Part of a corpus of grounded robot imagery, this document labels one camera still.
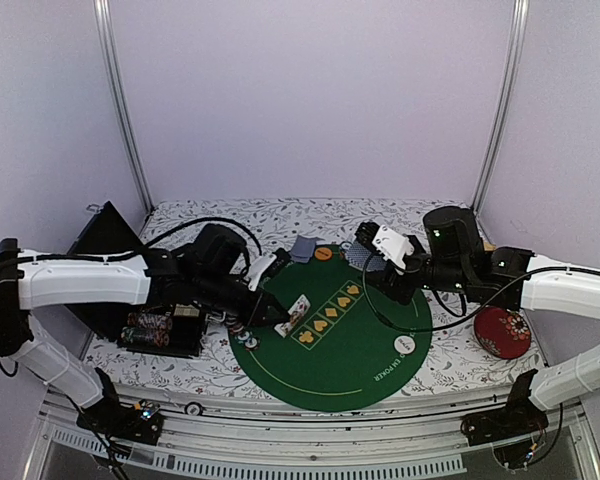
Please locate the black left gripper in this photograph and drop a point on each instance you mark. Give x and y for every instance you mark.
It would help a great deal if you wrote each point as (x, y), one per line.
(255, 317)

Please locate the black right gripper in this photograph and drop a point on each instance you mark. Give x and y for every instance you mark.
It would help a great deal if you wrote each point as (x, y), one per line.
(389, 284)

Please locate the face-up king card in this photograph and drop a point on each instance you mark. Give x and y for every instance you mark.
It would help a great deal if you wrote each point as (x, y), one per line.
(296, 313)

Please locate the blue playing card deck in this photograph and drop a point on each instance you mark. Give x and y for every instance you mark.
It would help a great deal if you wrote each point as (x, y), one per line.
(359, 257)

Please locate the white dealer button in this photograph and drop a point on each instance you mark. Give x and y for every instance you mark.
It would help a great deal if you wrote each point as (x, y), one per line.
(404, 344)

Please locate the orange big blind button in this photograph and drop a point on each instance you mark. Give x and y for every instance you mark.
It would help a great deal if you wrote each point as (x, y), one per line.
(323, 254)

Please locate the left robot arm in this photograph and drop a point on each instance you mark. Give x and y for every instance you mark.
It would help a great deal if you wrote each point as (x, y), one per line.
(198, 273)

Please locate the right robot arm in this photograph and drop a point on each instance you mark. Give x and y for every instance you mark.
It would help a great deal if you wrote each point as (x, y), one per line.
(456, 260)

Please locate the boxed texas holdem cards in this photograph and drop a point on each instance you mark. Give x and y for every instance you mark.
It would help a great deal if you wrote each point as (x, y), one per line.
(186, 311)

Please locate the round green poker mat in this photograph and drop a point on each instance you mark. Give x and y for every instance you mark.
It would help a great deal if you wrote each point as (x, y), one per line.
(340, 356)

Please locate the floral white tablecloth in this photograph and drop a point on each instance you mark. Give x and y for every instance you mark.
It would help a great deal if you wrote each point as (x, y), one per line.
(456, 362)

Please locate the upper near chip row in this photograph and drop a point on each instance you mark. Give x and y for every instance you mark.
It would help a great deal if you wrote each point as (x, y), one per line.
(151, 321)

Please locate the chip row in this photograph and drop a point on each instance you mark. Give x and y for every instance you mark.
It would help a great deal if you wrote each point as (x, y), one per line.
(145, 336)
(151, 321)

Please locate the black poker chip case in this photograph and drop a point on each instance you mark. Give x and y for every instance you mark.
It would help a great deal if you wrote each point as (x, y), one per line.
(108, 232)

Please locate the red floral round pouch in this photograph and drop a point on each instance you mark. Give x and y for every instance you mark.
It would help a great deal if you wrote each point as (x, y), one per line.
(502, 333)

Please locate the lower near chip row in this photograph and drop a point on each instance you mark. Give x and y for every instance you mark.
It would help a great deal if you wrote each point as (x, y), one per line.
(145, 336)

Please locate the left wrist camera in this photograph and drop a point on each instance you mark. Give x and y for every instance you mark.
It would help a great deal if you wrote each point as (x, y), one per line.
(266, 265)

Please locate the fallen chip on rail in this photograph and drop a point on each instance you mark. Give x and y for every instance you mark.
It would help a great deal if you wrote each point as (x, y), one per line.
(193, 409)

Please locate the front aluminium rail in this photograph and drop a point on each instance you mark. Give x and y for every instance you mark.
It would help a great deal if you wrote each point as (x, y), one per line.
(399, 438)

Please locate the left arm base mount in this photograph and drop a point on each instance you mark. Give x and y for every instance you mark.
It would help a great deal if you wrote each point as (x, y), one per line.
(140, 423)

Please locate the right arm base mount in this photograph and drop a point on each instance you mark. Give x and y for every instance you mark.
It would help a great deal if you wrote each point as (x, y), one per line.
(517, 417)

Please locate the right aluminium frame post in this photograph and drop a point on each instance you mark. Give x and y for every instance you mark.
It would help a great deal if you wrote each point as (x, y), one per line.
(513, 57)

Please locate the aluminium frame post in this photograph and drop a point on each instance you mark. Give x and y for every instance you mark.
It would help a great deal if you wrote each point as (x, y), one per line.
(513, 57)
(104, 25)

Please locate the left aluminium frame post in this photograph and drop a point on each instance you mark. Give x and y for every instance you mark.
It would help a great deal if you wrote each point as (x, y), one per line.
(104, 25)

